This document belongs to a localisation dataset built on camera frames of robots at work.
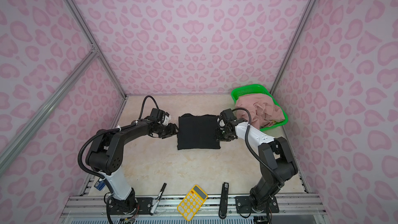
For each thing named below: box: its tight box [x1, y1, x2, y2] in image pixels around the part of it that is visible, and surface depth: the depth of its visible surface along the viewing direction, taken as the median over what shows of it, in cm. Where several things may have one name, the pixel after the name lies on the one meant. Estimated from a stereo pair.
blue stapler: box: [93, 178, 106, 191], surface depth 79 cm
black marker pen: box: [149, 182, 167, 216], surface depth 76 cm
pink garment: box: [235, 93, 285, 131], surface depth 94 cm
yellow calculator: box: [176, 184, 209, 222], surface depth 75 cm
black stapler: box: [218, 182, 230, 220], surface depth 73 cm
